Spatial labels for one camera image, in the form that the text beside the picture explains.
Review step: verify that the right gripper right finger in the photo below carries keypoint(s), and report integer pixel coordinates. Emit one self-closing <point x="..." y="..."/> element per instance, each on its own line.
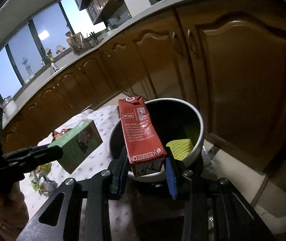
<point x="214" y="209"/>

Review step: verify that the red snack wrapper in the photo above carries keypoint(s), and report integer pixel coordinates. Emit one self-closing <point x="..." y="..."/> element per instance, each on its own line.
<point x="56" y="134"/>

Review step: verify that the white round trash bin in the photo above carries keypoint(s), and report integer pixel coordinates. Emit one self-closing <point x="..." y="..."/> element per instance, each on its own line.
<point x="173" y="119"/>

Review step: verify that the kitchen window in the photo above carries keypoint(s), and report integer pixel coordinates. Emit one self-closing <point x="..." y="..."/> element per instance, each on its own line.
<point x="42" y="39"/>

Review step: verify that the red drink carton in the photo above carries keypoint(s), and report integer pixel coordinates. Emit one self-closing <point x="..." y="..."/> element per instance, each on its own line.
<point x="145" y="151"/>

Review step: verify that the person's left hand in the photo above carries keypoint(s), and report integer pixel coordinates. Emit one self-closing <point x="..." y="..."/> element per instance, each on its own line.
<point x="13" y="212"/>

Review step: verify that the white lidded container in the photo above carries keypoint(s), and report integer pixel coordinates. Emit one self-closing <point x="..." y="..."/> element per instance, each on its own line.
<point x="9" y="106"/>

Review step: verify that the green drink carton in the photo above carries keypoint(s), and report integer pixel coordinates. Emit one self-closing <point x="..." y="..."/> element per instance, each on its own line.
<point x="77" y="144"/>

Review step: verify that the brown lower kitchen cabinets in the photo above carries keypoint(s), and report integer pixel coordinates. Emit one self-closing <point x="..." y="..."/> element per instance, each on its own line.
<point x="226" y="57"/>

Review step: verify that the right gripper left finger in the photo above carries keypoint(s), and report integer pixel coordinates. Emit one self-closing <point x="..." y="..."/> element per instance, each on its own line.
<point x="59" y="217"/>

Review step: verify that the white dotted tablecloth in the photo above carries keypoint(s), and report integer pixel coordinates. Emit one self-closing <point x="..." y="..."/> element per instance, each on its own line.
<point x="120" y="212"/>

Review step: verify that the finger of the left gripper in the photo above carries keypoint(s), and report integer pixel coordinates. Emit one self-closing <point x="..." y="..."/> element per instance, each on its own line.
<point x="46" y="154"/>

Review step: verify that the crumpled green foil wrapper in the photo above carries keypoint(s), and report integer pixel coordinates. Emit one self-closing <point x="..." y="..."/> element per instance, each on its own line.
<point x="40" y="181"/>

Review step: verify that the wooden utensil holder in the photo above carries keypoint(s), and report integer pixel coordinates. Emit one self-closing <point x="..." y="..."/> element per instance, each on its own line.
<point x="78" y="43"/>

